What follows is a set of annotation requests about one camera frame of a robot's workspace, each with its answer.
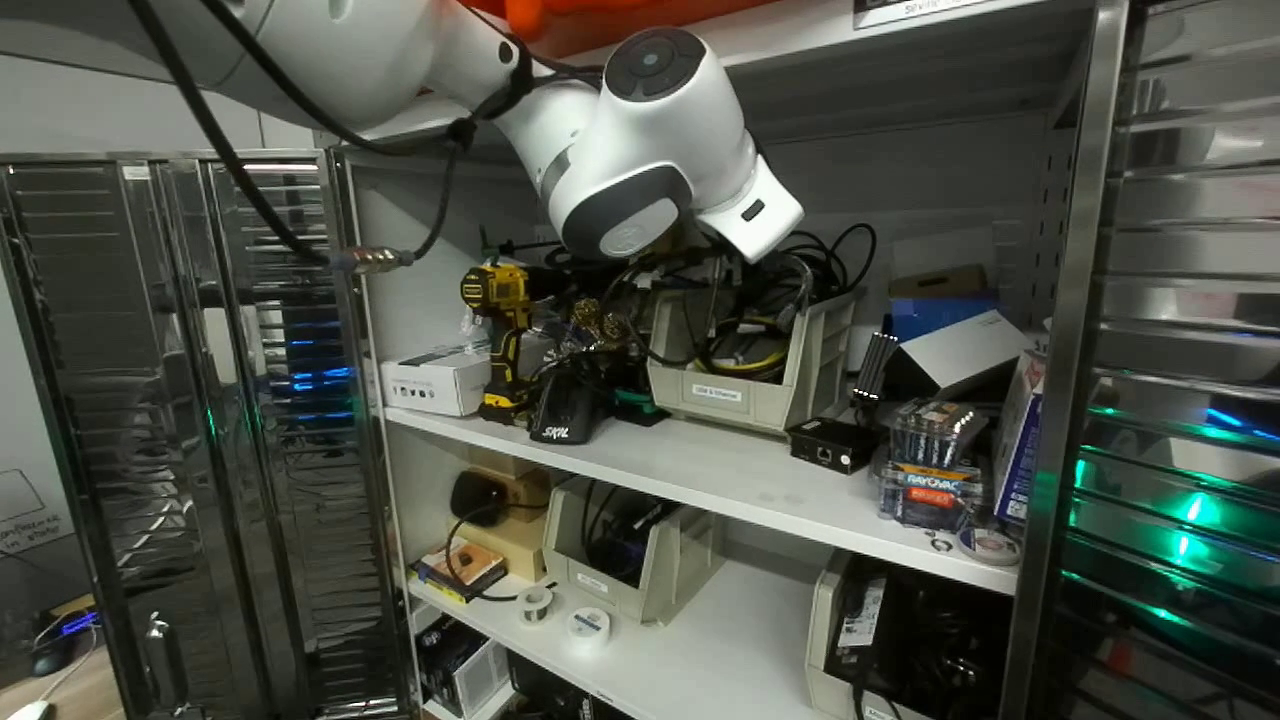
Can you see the small solder spool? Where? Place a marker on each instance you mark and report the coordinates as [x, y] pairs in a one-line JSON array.
[[538, 602]]

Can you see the green tool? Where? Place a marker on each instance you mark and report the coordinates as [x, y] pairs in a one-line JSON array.
[[637, 405]]

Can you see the pack of batteries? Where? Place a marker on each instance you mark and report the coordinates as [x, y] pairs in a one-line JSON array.
[[933, 467]]

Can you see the blue white upright box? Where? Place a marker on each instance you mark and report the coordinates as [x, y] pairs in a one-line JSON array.
[[1025, 441]]

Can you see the orange plastic case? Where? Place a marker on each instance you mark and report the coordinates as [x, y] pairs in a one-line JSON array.
[[572, 17]]

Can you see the silver slatted metal rack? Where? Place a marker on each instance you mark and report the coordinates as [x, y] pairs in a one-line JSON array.
[[1186, 334]]

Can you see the clear tape roll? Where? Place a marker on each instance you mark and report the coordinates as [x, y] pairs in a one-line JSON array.
[[995, 547]]

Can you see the black server rack cabinet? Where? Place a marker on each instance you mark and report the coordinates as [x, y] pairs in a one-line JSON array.
[[201, 467]]

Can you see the beige plastic storage bin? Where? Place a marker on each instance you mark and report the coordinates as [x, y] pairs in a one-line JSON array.
[[722, 398]]

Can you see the brown cardboard box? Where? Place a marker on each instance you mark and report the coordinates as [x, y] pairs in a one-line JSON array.
[[943, 281]]

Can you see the white rectangular device box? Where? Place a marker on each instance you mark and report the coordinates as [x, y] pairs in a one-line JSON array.
[[431, 387]]

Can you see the light wooden box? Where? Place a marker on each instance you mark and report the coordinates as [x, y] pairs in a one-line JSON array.
[[520, 535]]

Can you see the black upright handset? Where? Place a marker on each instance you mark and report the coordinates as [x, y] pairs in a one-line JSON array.
[[878, 367]]

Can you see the white box with black parts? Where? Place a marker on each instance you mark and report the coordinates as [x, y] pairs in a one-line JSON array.
[[460, 672]]

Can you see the black round speaker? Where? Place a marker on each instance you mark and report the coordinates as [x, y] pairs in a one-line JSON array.
[[477, 496]]

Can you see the white grey flat box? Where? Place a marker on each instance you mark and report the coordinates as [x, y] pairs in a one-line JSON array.
[[966, 354]]

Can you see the beige bin with black gear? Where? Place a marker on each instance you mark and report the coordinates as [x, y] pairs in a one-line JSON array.
[[922, 647]]

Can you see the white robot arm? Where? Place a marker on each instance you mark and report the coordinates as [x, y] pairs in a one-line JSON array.
[[640, 146]]

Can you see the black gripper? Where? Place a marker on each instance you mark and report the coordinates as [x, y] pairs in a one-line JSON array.
[[694, 314]]

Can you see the yellow black power drill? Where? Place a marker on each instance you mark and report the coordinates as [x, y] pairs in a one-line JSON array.
[[500, 314]]

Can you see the blue flat box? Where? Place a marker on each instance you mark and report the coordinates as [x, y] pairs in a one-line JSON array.
[[943, 319]]

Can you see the white metal shelf unit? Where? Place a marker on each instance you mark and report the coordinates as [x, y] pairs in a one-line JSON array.
[[722, 474]]

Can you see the small black adapter box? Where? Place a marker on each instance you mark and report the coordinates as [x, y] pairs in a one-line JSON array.
[[833, 444]]

